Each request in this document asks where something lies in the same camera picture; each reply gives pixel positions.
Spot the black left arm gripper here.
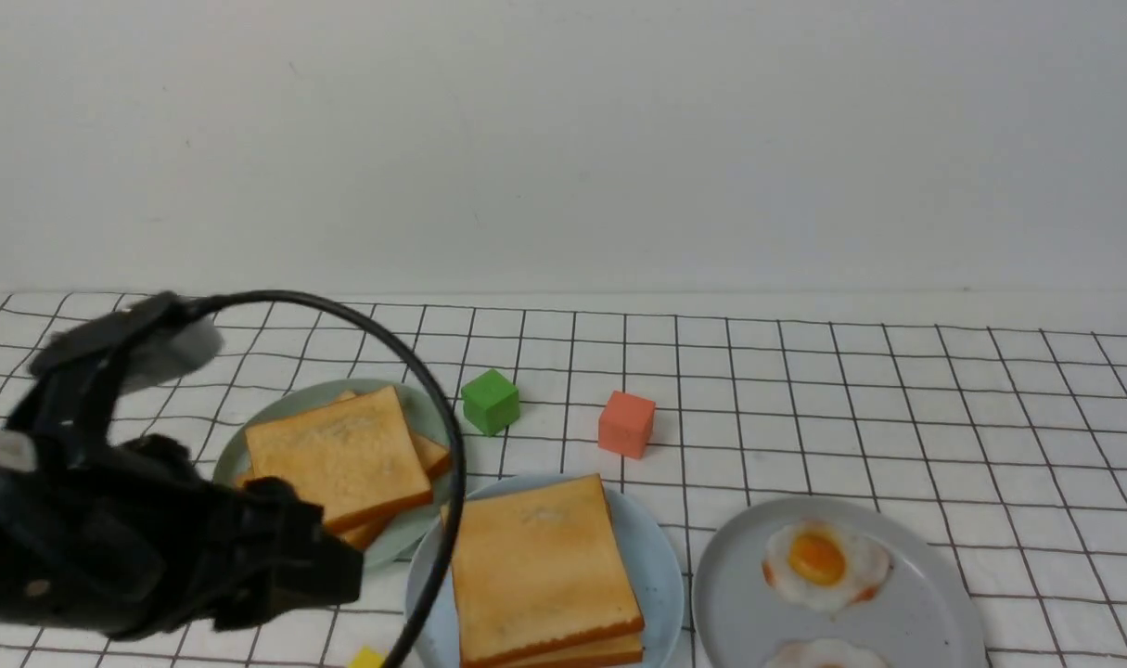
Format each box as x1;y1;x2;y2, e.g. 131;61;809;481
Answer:
25;437;364;641

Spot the toast slice top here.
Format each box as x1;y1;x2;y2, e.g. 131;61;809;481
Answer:
450;474;645;667

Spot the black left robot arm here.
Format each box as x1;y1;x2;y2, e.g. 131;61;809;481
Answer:
0;378;364;642

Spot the yellow cube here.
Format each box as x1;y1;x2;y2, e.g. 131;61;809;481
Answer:
346;645;388;668

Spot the green plate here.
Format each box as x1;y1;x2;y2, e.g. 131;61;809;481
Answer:
211;378;450;573

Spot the bottom toast on green plate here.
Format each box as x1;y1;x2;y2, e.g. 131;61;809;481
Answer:
234;390;455;551

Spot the green cube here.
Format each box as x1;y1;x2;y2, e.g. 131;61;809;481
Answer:
461;368;521;436

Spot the orange cube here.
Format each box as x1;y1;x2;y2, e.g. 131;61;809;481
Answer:
597;391;656;460

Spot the light blue plate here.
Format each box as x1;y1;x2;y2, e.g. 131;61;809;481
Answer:
403;474;686;667

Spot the fried egg back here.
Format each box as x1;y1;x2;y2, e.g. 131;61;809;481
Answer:
762;520;891;614

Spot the fried egg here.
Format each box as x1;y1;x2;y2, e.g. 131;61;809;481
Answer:
762;638;890;668
762;520;891;614

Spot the fried egg near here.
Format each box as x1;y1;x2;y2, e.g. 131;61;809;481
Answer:
762;638;890;668

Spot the grey plate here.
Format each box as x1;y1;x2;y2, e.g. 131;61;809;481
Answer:
691;497;987;667

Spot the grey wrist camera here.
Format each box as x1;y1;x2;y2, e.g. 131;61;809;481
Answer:
29;291;224;397

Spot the black cable loop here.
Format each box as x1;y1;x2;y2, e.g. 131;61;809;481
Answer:
169;290;467;668

